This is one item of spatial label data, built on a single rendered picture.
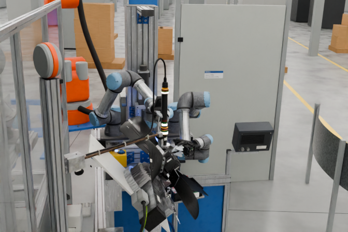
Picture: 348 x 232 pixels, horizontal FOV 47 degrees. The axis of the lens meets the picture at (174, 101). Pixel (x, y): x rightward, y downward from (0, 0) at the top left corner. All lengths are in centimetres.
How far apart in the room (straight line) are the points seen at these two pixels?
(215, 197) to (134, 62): 123
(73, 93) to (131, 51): 317
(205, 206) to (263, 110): 176
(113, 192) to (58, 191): 41
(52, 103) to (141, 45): 150
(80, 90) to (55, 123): 444
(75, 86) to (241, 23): 302
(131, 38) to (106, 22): 714
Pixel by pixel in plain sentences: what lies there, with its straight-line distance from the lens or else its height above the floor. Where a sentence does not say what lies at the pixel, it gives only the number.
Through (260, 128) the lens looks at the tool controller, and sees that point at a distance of 295.
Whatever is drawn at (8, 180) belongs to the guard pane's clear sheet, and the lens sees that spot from 172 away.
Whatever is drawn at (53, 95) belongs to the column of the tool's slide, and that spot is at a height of 173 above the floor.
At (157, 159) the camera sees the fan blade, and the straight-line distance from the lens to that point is 221.
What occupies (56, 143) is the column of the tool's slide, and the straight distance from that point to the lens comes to 198.
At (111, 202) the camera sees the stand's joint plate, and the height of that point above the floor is 101.
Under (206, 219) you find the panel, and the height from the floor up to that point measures 48.
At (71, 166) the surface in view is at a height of 135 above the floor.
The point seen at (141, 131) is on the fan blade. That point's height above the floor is 136.
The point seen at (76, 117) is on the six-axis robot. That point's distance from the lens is 640.
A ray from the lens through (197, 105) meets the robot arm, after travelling 288.
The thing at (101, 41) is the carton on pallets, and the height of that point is 69.
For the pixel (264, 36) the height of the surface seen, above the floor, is 168.
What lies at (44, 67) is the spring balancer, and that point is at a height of 186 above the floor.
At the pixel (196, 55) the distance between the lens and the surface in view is 422.
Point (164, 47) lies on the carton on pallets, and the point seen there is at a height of 32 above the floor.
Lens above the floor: 224
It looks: 17 degrees down
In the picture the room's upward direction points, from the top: 1 degrees clockwise
